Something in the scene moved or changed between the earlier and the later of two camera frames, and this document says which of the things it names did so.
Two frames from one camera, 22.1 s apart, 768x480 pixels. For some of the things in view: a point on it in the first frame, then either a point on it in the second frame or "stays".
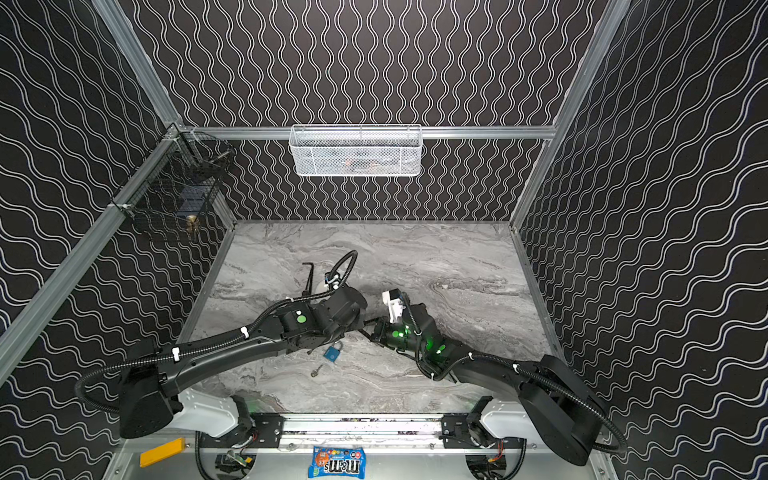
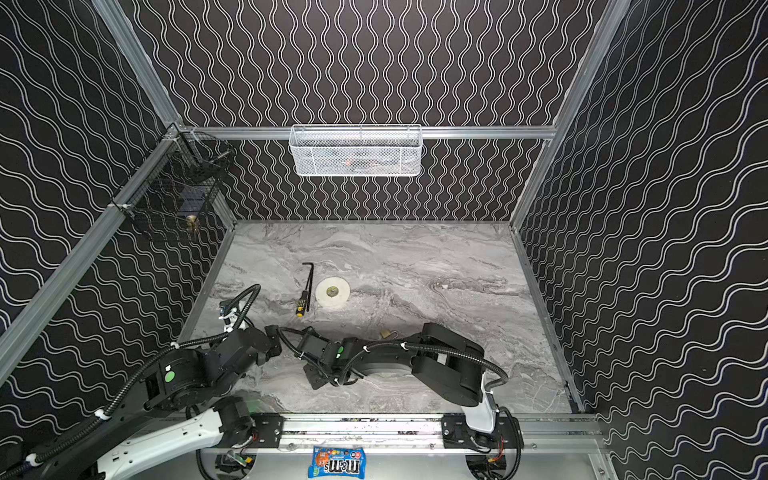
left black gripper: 352,306 → 264,339
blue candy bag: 338,462 stays
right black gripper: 383,330 → 318,358
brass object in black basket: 192,226 stays
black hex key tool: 307,290 stays
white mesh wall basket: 355,150 stays
